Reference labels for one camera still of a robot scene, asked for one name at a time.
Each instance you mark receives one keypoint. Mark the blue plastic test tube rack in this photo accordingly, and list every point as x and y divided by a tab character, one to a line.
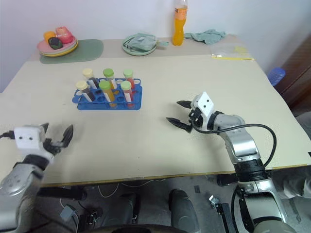
136	93

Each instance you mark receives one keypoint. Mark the black table frame bar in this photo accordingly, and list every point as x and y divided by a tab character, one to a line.
63	193

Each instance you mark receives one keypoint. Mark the orange soda bottle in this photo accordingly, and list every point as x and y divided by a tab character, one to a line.
179	31

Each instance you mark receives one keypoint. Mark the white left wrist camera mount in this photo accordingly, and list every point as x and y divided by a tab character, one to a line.
28	136

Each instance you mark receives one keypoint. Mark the pale green stacked plate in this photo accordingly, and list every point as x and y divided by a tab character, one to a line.
57	54

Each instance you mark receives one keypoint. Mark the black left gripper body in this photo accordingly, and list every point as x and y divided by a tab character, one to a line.
54	145

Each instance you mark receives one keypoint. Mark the clear zip plastic bag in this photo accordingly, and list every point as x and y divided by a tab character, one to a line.
226	51

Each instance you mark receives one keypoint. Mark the green-capped orange test tube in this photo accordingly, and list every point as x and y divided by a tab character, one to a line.
105	85
108	72

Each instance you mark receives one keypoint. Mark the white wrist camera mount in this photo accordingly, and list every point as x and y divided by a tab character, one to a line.
28	136
205	102

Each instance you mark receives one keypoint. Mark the blue plastic stool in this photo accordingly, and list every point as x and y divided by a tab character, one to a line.
277	76

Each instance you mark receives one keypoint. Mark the green-capped red test tube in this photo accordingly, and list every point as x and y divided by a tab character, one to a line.
128	73
126	85

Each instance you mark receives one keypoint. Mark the dark rounded shape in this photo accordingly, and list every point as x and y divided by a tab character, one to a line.
182	208

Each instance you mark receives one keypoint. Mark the pink plate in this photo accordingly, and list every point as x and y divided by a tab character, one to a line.
43	47

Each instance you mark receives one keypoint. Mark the white crumpled plastic bag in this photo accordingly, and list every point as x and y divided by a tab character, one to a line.
295	187

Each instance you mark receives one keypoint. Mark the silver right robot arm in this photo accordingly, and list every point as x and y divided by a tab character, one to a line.
245	145

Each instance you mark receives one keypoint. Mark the dark toy fruit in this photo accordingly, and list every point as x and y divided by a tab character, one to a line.
55	43

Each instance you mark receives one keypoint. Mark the metal clamp with black bar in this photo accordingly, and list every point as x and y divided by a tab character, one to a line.
222	213

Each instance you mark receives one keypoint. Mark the green placemat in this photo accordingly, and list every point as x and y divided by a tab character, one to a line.
90	49

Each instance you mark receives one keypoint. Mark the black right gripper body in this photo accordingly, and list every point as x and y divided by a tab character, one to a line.
196	119

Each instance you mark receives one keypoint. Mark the mint green plate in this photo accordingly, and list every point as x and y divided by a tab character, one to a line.
139	52

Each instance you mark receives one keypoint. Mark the orange toy fruit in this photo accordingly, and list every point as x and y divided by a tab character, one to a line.
48	35

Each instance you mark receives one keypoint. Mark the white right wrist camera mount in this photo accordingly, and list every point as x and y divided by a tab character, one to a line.
205	102

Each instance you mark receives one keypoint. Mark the green crumpled cloth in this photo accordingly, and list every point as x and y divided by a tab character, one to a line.
209	36

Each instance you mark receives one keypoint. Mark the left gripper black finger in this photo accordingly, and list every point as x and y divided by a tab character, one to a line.
45	128
68	136

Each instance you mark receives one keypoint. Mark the yellow-capped dark test tube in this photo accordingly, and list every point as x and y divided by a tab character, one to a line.
87	72
81	85

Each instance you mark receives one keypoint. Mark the grey power adapter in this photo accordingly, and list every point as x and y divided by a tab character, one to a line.
68	212

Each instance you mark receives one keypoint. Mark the black block under table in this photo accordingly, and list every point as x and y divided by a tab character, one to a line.
227	180

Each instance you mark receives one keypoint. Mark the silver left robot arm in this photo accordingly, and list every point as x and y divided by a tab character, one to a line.
17	179

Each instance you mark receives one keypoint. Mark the brown wooden cabinet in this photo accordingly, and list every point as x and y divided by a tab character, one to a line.
300	72

